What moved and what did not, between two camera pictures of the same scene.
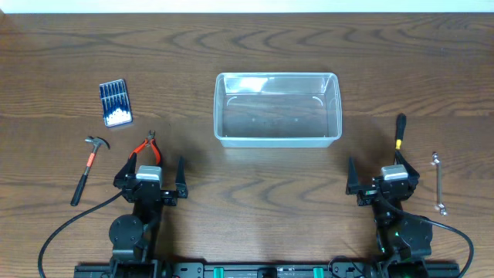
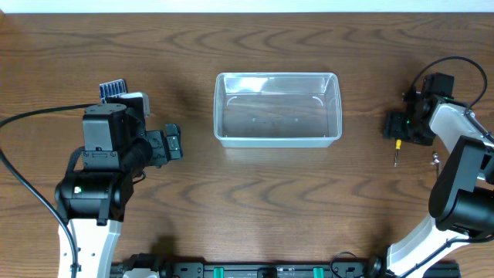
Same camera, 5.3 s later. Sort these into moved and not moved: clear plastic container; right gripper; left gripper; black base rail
Moved: right gripper; left gripper
Not moved: clear plastic container; black base rail
